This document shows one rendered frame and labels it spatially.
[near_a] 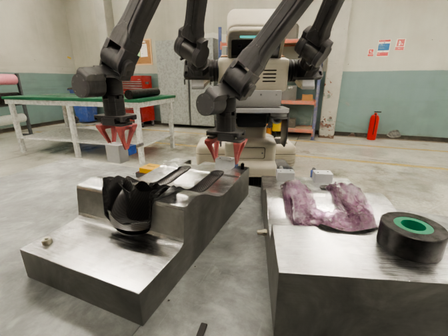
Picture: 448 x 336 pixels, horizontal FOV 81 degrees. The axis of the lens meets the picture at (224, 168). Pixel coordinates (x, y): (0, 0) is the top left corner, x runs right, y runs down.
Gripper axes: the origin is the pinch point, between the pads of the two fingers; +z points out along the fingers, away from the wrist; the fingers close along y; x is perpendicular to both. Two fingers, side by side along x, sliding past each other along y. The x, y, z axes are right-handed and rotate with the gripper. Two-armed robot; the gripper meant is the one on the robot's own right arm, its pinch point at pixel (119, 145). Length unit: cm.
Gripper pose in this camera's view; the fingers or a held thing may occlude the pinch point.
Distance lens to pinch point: 83.5
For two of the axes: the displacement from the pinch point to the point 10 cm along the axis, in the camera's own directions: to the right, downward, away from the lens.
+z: 0.0, 9.5, 3.3
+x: 3.9, -3.0, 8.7
